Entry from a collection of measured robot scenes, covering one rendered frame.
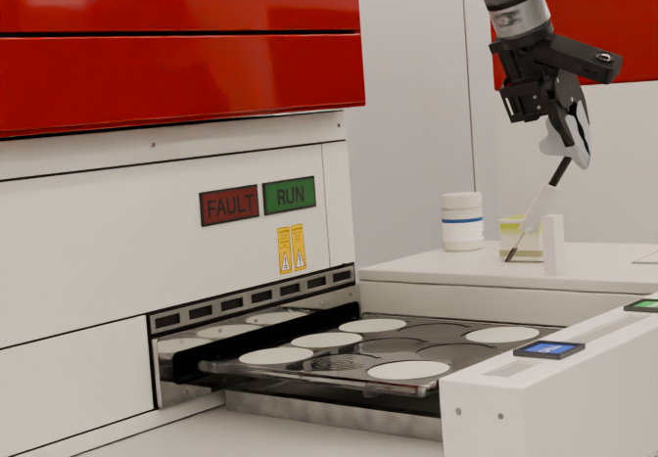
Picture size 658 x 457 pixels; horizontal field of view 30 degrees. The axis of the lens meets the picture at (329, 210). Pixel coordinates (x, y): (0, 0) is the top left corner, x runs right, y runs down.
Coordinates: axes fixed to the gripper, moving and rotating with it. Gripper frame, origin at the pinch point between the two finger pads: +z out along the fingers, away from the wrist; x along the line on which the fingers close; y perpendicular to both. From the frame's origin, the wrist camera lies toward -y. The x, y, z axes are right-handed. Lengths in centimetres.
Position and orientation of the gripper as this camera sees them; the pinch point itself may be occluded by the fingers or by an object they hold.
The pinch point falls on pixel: (587, 159)
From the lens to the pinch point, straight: 172.4
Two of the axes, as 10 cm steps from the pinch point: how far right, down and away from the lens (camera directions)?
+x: -4.9, 4.8, -7.3
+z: 3.9, 8.7, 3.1
